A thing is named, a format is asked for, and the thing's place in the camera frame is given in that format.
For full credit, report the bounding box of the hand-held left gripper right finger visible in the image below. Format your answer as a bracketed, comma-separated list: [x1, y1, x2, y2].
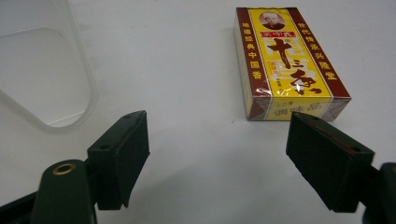
[285, 111, 375, 214]

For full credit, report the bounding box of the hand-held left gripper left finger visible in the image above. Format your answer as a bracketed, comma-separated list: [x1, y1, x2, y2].
[86, 109, 151, 211]

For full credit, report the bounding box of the yellow and brown seasoning box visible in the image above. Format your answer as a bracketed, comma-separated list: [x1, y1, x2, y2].
[233, 7, 353, 122]

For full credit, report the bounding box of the clear plastic container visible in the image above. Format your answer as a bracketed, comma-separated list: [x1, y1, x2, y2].
[0, 0, 99, 134]

